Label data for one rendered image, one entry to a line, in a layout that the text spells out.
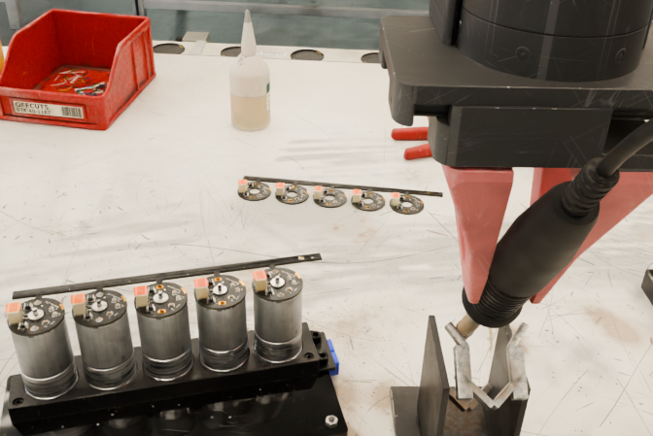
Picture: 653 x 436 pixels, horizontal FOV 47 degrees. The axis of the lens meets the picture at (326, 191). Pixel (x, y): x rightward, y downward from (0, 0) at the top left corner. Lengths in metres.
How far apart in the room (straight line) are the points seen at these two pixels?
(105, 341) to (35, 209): 0.22
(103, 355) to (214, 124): 0.32
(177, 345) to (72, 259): 0.15
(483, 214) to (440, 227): 0.28
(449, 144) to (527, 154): 0.02
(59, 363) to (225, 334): 0.08
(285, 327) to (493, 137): 0.18
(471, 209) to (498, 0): 0.06
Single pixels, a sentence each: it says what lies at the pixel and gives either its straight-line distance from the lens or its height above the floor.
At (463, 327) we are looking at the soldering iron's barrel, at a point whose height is 0.81.
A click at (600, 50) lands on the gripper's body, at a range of 0.23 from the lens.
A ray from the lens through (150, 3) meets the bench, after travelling 2.86.
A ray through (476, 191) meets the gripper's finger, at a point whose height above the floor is 0.92.
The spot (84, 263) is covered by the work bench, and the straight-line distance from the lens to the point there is 0.50.
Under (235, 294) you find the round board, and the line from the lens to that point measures 0.36.
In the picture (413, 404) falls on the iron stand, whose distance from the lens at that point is 0.40.
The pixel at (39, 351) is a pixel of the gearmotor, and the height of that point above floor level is 0.80.
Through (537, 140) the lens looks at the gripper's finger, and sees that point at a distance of 0.23.
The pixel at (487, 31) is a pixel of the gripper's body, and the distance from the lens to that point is 0.23.
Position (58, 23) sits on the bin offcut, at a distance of 0.77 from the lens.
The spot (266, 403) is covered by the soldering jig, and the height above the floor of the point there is 0.76.
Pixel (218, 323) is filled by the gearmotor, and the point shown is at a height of 0.80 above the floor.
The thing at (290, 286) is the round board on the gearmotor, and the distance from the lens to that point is 0.37.
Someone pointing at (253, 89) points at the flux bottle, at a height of 0.79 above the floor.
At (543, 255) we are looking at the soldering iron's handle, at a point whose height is 0.91.
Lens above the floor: 1.05
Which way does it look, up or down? 32 degrees down
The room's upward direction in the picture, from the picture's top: 2 degrees clockwise
